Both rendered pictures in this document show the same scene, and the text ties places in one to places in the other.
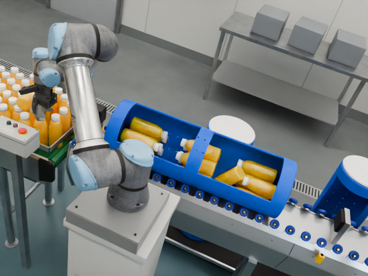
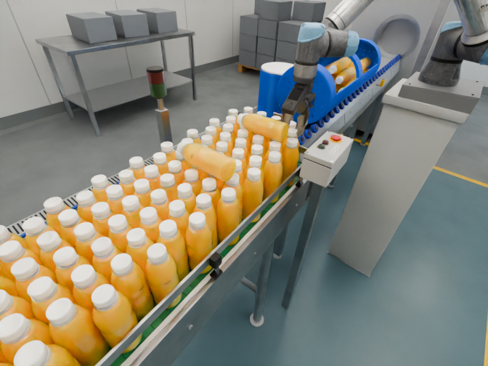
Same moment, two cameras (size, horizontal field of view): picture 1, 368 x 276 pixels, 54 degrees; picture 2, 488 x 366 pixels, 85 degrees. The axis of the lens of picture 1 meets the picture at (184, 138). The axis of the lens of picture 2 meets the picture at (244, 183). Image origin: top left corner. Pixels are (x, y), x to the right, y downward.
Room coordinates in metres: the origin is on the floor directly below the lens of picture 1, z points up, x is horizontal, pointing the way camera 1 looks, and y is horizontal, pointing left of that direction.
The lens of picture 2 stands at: (1.12, 1.60, 1.56)
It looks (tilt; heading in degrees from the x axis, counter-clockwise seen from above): 39 degrees down; 295
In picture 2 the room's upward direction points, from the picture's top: 3 degrees clockwise
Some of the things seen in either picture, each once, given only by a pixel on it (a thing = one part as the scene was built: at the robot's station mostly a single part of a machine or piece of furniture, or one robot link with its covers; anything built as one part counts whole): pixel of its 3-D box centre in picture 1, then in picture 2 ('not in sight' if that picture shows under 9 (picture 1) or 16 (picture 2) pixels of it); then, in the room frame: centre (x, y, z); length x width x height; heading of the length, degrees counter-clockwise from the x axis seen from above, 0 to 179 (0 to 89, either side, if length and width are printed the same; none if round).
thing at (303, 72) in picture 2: (42, 77); (304, 70); (1.35, 0.68, 1.30); 0.08 x 0.08 x 0.05
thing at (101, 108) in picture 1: (97, 114); not in sight; (1.65, 0.51, 0.95); 0.10 x 0.07 x 0.10; 171
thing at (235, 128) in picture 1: (231, 130); (281, 68); (1.74, -0.26, 1.03); 0.28 x 0.28 x 0.01
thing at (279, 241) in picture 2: not in sight; (282, 225); (1.37, 0.45, 0.31); 0.06 x 0.06 x 0.63; 81
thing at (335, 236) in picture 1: (338, 225); not in sight; (1.23, -0.81, 1.00); 0.10 x 0.04 x 0.15; 171
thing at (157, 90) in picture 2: not in sight; (157, 88); (1.86, 0.82, 1.18); 0.06 x 0.06 x 0.05
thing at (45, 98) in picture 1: (44, 93); (301, 94); (1.34, 0.67, 1.22); 0.09 x 0.08 x 0.12; 81
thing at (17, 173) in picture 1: (21, 214); (300, 253); (1.19, 0.75, 0.50); 0.04 x 0.04 x 1.00; 81
